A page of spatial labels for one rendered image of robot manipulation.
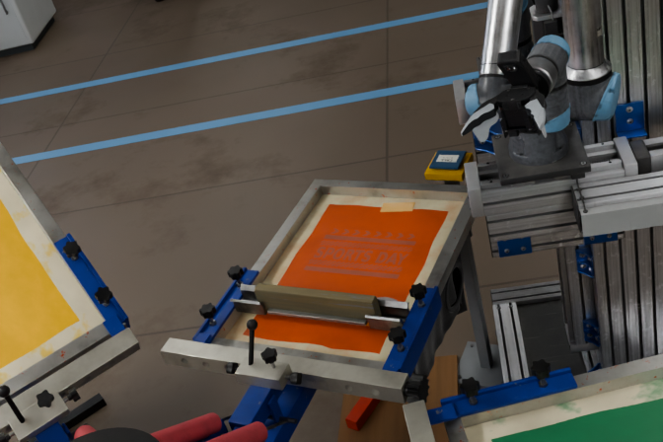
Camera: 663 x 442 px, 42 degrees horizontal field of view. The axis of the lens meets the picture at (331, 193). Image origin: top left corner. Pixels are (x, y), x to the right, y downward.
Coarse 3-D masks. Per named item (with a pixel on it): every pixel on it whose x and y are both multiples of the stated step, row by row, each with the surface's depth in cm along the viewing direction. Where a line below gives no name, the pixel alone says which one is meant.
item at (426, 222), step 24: (384, 216) 267; (408, 216) 264; (432, 216) 261; (432, 240) 251; (408, 264) 244; (360, 288) 241; (384, 288) 238; (408, 288) 236; (336, 336) 227; (360, 336) 225; (384, 336) 223
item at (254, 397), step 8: (248, 392) 205; (256, 392) 205; (264, 392) 204; (272, 392) 205; (280, 392) 209; (248, 400) 203; (256, 400) 203; (264, 400) 202; (240, 408) 201; (248, 408) 201; (256, 408) 200; (264, 408) 202; (232, 416) 200; (240, 416) 199; (248, 416) 199; (256, 416) 199; (264, 416) 202; (232, 424) 199; (240, 424) 198
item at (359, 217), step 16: (336, 208) 276; (352, 208) 274; (368, 208) 272; (320, 224) 271; (336, 224) 269; (352, 224) 267; (368, 224) 265; (320, 240) 264; (304, 256) 260; (288, 272) 255; (304, 272) 253; (320, 272) 251; (320, 288) 245; (336, 288) 243; (256, 320) 240; (272, 320) 239; (288, 320) 237; (304, 320) 235; (256, 336) 234; (272, 336) 233; (288, 336) 231; (304, 336) 230
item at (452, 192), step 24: (312, 192) 281; (336, 192) 282; (360, 192) 278; (384, 192) 274; (408, 192) 270; (432, 192) 266; (456, 192) 262; (288, 216) 273; (288, 240) 266; (456, 240) 243; (264, 264) 255; (240, 312) 243; (216, 336) 233; (336, 360) 214; (360, 360) 213
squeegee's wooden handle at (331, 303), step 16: (256, 288) 235; (272, 288) 233; (288, 288) 231; (304, 288) 230; (272, 304) 235; (288, 304) 233; (304, 304) 230; (320, 304) 227; (336, 304) 225; (352, 304) 222; (368, 304) 220
